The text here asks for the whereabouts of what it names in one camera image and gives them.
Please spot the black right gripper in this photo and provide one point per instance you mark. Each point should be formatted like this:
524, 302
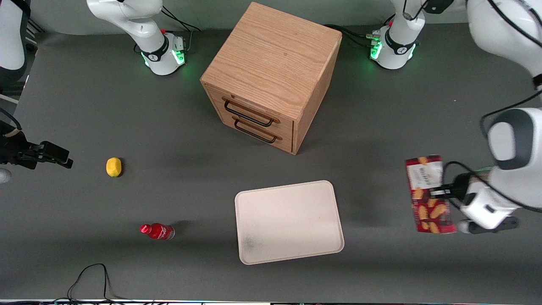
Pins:
12, 151

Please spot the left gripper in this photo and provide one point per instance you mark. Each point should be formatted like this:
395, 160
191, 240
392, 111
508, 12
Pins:
460, 184

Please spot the red tartan cookie box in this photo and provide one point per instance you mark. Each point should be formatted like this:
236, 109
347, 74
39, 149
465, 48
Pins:
423, 178

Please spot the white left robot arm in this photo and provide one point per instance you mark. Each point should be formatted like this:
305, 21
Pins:
504, 29

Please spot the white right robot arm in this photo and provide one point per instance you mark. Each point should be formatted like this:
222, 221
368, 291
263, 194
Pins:
127, 12

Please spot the white rectangular plastic tray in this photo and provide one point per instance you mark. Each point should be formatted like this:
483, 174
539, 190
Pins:
288, 222

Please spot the yellow lemon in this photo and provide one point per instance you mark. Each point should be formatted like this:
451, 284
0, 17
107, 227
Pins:
113, 167

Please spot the small red soda bottle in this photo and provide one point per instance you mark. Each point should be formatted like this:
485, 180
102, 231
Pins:
159, 231

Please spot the wooden two-drawer cabinet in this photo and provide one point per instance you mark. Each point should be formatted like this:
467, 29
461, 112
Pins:
271, 55

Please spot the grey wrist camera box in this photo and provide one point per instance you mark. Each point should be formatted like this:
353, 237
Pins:
506, 224

